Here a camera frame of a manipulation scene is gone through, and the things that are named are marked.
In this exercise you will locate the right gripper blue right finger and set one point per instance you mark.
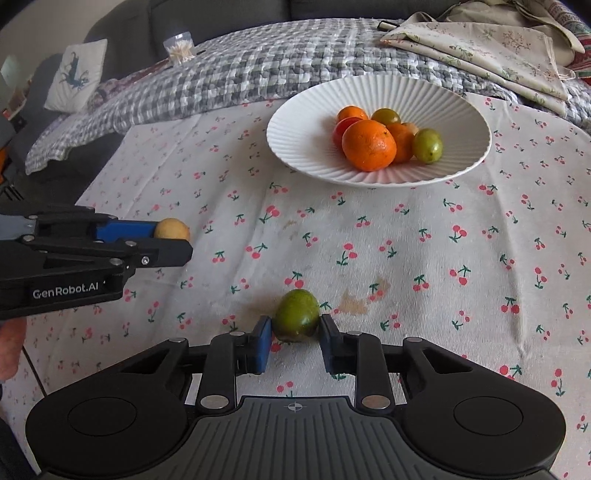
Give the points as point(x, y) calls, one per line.
point(330, 338)

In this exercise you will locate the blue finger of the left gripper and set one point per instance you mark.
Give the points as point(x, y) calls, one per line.
point(153, 253)
point(115, 230)

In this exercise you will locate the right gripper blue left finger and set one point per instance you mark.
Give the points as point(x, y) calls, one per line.
point(260, 341)

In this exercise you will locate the green plum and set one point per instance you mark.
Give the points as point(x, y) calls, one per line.
point(428, 146)
point(296, 317)

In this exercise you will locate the small brown kiwi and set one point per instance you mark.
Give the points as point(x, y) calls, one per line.
point(172, 228)
point(411, 127)

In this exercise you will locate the orange mandarin front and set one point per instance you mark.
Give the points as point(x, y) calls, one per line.
point(369, 146)

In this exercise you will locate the orange mandarin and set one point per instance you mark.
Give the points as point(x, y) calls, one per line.
point(369, 146)
point(404, 138)
point(352, 111)

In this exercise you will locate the red tomato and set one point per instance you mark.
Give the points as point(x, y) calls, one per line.
point(341, 128)

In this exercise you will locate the dark green yellow tomato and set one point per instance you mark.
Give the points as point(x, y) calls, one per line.
point(386, 116)

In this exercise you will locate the person hand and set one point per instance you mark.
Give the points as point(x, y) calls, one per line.
point(12, 336)

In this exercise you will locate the red and floral pouch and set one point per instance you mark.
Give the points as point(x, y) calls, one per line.
point(112, 87)

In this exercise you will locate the white deer print pillow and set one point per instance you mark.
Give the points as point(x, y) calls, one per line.
point(77, 77)

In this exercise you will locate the cherry print tablecloth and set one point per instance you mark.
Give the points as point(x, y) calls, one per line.
point(494, 265)

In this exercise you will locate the clear bag of cotton swabs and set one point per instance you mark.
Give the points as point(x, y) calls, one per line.
point(179, 48)

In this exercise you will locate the dark grey sofa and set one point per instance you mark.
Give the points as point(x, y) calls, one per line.
point(136, 30)

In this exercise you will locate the white ribbed plate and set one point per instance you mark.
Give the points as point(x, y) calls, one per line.
point(300, 132)

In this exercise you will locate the grey checked blanket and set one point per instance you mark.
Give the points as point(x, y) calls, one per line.
point(268, 62)

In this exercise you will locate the floral folded cloth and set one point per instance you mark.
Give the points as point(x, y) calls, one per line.
point(517, 58)

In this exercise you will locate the striped colourful pillow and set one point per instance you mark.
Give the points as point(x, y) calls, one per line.
point(573, 22)

